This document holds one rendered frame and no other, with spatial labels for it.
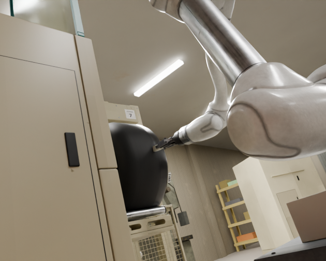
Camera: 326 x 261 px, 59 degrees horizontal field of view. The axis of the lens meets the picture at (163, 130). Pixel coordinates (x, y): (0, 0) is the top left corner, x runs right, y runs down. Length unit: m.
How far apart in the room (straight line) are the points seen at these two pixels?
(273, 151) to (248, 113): 0.09
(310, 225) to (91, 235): 0.44
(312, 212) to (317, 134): 0.17
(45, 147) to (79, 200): 0.12
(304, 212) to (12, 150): 0.59
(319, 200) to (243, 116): 0.24
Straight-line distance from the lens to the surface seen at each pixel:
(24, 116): 0.61
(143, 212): 1.54
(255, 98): 0.58
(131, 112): 2.25
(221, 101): 1.36
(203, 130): 1.25
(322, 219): 0.68
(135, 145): 1.50
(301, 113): 0.59
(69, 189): 0.58
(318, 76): 0.77
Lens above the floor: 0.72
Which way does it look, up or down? 21 degrees up
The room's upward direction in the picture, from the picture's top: 16 degrees counter-clockwise
